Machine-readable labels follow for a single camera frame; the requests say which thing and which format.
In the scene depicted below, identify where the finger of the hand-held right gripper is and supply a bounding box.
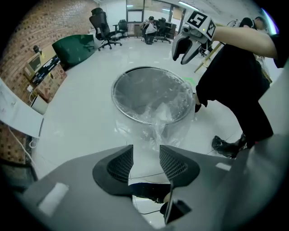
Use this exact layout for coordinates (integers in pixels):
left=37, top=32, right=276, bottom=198
left=171, top=35, right=194, bottom=62
left=181, top=41, right=202, bottom=65

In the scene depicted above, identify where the person in black clothes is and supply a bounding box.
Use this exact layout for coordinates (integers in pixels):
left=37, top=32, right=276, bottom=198
left=195, top=43, right=275, bottom=149

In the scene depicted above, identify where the white power cable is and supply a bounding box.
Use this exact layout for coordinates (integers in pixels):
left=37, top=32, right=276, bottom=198
left=8, top=125, right=39, bottom=168

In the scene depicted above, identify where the stainless steel bucket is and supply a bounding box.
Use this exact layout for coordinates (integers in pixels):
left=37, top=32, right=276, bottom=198
left=111, top=66, right=196, bottom=149
left=112, top=67, right=196, bottom=152

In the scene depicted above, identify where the black glass-door cabinet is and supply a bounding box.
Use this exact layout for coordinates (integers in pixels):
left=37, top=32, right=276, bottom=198
left=0, top=162, right=38, bottom=193

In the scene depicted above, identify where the person's right forearm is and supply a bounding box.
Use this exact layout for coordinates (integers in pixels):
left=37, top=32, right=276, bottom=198
left=213, top=25, right=279, bottom=59

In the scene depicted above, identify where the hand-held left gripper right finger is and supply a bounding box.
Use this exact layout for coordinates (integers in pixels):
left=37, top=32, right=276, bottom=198
left=157, top=144, right=236, bottom=231

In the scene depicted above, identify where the black office chair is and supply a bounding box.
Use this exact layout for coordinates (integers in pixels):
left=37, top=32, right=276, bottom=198
left=112, top=19, right=131, bottom=39
left=89, top=7, right=123, bottom=51

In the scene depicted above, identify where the person's left black shoe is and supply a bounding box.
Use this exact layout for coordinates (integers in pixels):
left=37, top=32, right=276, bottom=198
left=211, top=134, right=247, bottom=159

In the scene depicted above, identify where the green cloth-covered object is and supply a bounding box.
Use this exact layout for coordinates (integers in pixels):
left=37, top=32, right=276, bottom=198
left=51, top=34, right=96, bottom=69

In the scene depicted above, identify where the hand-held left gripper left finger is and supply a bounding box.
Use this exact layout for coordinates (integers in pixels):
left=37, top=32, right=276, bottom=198
left=24, top=144, right=154, bottom=231

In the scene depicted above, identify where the brown cardboard box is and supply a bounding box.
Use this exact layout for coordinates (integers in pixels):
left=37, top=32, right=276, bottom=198
left=35, top=64, right=69, bottom=104

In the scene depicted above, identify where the grey waste bin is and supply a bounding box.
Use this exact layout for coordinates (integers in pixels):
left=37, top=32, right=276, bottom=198
left=30, top=94, right=49, bottom=115

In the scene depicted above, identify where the wooden stool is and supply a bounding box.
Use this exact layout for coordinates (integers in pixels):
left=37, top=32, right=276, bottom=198
left=193, top=41, right=224, bottom=74

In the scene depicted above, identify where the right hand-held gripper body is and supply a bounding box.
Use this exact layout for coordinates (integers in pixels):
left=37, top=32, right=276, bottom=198
left=181, top=10, right=217, bottom=44

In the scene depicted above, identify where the black flat box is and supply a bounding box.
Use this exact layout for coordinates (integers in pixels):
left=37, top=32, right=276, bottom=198
left=31, top=56, right=62, bottom=84

